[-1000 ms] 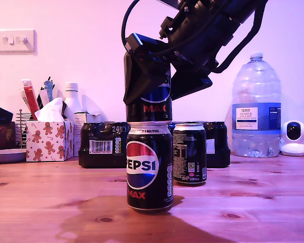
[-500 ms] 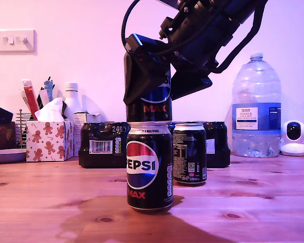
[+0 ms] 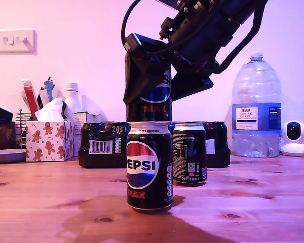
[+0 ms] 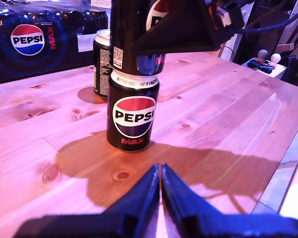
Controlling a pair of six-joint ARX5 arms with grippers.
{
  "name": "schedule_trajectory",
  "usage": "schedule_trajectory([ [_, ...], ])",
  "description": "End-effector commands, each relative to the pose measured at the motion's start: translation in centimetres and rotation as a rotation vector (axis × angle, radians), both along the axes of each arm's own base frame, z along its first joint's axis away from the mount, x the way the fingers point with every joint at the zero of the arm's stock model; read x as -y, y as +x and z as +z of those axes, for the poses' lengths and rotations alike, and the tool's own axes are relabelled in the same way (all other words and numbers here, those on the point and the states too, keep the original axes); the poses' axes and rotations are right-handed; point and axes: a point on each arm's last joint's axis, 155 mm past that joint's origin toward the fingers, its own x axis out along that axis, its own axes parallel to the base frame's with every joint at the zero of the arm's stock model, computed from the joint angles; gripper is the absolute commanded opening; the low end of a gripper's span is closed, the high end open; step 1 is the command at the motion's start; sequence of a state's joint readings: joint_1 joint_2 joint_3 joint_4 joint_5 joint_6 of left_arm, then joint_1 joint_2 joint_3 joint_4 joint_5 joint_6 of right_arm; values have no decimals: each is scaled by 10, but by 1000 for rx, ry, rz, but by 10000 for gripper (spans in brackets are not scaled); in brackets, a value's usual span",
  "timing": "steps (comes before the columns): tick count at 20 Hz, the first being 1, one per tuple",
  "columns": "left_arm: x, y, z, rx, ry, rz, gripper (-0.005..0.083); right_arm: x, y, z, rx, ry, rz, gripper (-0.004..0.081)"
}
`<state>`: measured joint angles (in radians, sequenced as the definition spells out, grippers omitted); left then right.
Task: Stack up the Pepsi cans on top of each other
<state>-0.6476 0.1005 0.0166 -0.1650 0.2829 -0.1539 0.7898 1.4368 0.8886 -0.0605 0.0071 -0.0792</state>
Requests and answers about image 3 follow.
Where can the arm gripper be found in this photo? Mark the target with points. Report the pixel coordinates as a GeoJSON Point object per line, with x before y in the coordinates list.
{"type": "Point", "coordinates": [202, 43]}

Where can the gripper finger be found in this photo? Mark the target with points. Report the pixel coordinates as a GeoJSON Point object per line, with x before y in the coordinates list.
{"type": "Point", "coordinates": [0, 115]}

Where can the black Pepsi Max can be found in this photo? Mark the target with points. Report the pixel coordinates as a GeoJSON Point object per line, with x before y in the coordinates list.
{"type": "Point", "coordinates": [149, 172]}
{"type": "Point", "coordinates": [190, 154]}
{"type": "Point", "coordinates": [154, 114]}

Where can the black Pepsi Max multipack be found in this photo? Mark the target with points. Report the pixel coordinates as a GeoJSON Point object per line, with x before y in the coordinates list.
{"type": "Point", "coordinates": [101, 159]}

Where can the dark box with red print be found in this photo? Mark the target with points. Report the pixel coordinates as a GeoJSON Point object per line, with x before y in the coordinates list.
{"type": "Point", "coordinates": [3, 138]}

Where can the white slim packet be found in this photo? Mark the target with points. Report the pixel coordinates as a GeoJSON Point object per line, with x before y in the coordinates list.
{"type": "Point", "coordinates": [24, 97]}

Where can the red and white tube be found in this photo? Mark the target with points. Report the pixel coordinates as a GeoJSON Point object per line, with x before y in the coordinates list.
{"type": "Point", "coordinates": [30, 97]}

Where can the grey plate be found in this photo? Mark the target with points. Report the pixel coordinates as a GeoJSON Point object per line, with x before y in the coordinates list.
{"type": "Point", "coordinates": [7, 155]}

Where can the black and white striped tube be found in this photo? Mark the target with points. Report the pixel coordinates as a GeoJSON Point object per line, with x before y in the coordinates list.
{"type": "Point", "coordinates": [43, 97]}

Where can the white tissue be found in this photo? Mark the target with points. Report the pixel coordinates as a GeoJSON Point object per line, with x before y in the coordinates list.
{"type": "Point", "coordinates": [49, 110]}

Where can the gingerbread print tissue box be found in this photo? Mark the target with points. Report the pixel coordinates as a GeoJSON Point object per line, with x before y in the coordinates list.
{"type": "Point", "coordinates": [48, 141]}

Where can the blue and white tube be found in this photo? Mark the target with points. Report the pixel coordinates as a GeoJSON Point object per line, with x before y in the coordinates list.
{"type": "Point", "coordinates": [48, 87]}

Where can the white insulated bottle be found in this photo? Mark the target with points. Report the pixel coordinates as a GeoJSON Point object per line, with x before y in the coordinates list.
{"type": "Point", "coordinates": [71, 98]}

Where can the small white carton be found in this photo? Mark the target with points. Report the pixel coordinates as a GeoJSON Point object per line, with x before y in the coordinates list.
{"type": "Point", "coordinates": [79, 126]}

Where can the large clear water bottle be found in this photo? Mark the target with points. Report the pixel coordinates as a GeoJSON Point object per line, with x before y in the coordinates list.
{"type": "Point", "coordinates": [256, 88]}

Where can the white wall light switch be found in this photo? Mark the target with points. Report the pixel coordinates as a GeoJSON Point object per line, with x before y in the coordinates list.
{"type": "Point", "coordinates": [16, 41]}

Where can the small white round camera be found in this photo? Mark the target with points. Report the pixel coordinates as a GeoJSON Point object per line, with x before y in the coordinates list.
{"type": "Point", "coordinates": [294, 149]}

